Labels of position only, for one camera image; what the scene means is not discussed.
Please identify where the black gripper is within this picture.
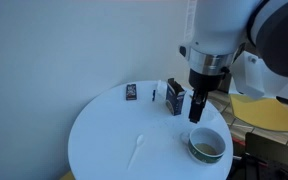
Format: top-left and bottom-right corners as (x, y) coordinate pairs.
(187, 67), (227, 124)

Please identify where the white plastic spoon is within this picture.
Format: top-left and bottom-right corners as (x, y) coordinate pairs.
(127, 134), (145, 170)

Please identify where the green bowl with white inside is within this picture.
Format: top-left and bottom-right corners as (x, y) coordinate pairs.
(180, 126), (227, 165)

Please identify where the open dark blue carton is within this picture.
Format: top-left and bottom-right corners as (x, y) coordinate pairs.
(165, 77), (187, 117)

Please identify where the small white packet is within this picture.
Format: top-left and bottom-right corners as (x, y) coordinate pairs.
(155, 79), (168, 98)

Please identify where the white angular housing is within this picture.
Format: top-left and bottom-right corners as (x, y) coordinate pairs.
(229, 49), (288, 101)

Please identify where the small dark card box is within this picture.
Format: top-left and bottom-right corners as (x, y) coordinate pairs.
(125, 83), (138, 101)

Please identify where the black perforated board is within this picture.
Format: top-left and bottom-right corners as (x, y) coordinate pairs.
(244, 131), (288, 180)

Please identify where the white cable chain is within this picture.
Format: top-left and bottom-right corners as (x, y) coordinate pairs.
(182, 0), (199, 43)

